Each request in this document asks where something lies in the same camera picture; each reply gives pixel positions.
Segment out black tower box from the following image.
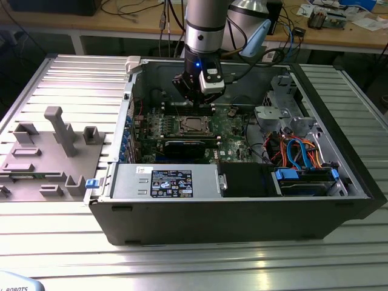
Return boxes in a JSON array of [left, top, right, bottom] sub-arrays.
[[266, 0, 283, 36]]

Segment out grey parts rack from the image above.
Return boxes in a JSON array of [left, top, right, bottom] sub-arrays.
[[0, 105, 107, 202]]

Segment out grey metal drive cage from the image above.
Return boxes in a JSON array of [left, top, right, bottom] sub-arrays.
[[263, 74, 301, 119]]

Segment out wooden workbench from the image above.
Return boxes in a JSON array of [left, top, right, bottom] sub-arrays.
[[0, 0, 388, 57]]

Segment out black PC case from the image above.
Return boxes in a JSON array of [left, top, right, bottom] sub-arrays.
[[83, 55, 388, 247]]

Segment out silver CPU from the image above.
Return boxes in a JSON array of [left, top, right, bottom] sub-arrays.
[[185, 118, 206, 132]]

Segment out CPU socket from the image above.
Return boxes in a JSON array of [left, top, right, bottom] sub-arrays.
[[178, 114, 215, 136]]

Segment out black RAM slot bank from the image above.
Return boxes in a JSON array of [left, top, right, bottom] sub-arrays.
[[141, 133, 219, 146], [162, 102, 216, 118]]

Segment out green motherboard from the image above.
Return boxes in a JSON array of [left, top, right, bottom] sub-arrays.
[[133, 104, 255, 166]]

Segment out grey case latch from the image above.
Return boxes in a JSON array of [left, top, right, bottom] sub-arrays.
[[125, 56, 143, 75]]

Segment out grey metal drive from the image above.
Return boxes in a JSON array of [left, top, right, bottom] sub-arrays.
[[326, 10, 349, 31]]

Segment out black graphics card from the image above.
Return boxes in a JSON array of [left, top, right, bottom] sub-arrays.
[[163, 141, 207, 160]]

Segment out blue wire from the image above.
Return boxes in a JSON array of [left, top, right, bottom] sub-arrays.
[[286, 138, 313, 169]]

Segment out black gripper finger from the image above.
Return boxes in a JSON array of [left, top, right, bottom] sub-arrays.
[[172, 73, 203, 107], [202, 90, 226, 107]]

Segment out grey power supply unit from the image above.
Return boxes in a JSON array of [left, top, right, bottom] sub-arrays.
[[110, 163, 221, 199]]

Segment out brown copper heatsink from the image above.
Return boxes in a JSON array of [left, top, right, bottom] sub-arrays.
[[307, 8, 327, 30]]

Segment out metal locking lever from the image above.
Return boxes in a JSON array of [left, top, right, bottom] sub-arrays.
[[168, 93, 184, 122]]

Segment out orange wire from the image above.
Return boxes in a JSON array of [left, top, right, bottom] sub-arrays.
[[303, 139, 325, 167]]

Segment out metal socket cover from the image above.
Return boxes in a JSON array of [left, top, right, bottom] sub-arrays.
[[179, 115, 213, 136]]

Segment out black desktop box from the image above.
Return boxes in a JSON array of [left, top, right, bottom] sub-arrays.
[[8, 0, 101, 18]]

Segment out white paper sheets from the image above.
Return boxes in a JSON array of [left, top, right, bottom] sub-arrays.
[[351, 16, 388, 32]]

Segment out blue cardboard box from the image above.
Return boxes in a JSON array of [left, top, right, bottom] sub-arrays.
[[338, 0, 376, 12]]

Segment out hard disk in blue carrier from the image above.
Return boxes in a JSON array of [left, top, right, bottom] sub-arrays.
[[272, 168, 340, 198]]

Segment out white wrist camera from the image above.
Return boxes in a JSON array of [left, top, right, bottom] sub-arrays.
[[198, 67, 227, 95]]

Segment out red wire bundle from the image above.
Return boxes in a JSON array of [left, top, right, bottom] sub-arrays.
[[265, 135, 289, 163]]

